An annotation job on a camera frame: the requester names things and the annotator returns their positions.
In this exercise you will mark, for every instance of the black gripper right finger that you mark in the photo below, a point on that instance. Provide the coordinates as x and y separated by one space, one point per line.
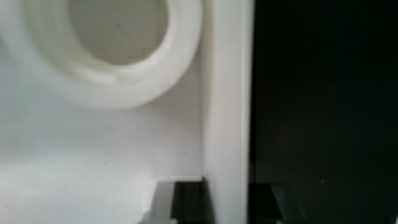
271 207

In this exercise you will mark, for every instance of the white square tabletop part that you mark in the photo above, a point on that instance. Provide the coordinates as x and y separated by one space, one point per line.
124 82

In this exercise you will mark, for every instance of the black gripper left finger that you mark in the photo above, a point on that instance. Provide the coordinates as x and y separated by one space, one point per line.
183 203

